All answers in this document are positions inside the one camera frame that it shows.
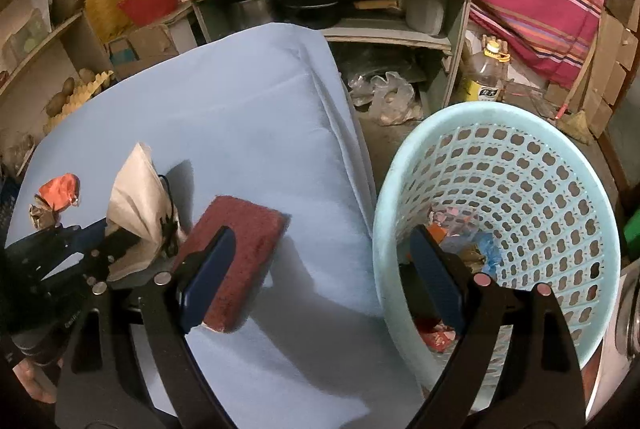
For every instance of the yellow egg tray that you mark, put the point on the yellow egg tray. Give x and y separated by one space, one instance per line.
85 91

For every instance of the orange wrapper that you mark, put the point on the orange wrapper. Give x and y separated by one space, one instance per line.
59 190

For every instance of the potato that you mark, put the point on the potato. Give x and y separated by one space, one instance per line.
54 104
66 86

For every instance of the broom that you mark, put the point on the broom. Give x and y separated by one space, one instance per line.
575 124

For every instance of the maroon scouring pad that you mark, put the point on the maroon scouring pad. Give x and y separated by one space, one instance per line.
245 239

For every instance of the brown paper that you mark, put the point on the brown paper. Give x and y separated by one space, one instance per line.
42 215
470 255

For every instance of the white metal appliance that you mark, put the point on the white metal appliance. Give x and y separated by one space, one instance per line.
620 359

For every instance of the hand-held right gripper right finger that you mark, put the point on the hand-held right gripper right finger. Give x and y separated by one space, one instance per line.
437 279

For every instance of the red snack wrapper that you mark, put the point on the red snack wrapper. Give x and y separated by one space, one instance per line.
436 336

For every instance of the tall wooden shelf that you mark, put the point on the tall wooden shelf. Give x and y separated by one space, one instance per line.
75 21

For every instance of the steel pot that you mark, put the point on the steel pot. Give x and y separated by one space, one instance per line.
252 11

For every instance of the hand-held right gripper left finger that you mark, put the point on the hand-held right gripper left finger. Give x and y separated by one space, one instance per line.
207 274

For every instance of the black wok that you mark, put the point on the black wok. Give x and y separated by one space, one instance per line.
307 6

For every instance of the beige paper piece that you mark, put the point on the beige paper piece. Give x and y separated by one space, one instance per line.
135 199

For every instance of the light blue table cloth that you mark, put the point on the light blue table cloth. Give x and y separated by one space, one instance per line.
250 109

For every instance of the cardboard box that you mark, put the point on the cardboard box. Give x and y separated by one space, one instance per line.
150 44

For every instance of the grey container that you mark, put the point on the grey container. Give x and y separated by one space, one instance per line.
425 14

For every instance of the clear plastic bag red print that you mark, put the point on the clear plastic bag red print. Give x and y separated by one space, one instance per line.
450 221

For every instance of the blue plastic wrapper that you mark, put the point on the blue plastic wrapper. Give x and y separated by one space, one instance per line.
489 249

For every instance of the flattened cardboard boxes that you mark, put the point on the flattened cardboard boxes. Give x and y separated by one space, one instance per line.
605 59

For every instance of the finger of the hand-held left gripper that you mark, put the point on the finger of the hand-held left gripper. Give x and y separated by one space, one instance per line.
75 234
120 251

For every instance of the person's left hand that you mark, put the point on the person's left hand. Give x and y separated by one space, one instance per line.
35 381

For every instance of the light blue plastic basket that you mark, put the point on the light blue plastic basket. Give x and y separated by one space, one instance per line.
392 179

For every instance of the small clear oil bottle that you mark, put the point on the small clear oil bottle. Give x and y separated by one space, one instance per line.
487 74

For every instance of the clear plastic container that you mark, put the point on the clear plastic container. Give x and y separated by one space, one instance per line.
30 34

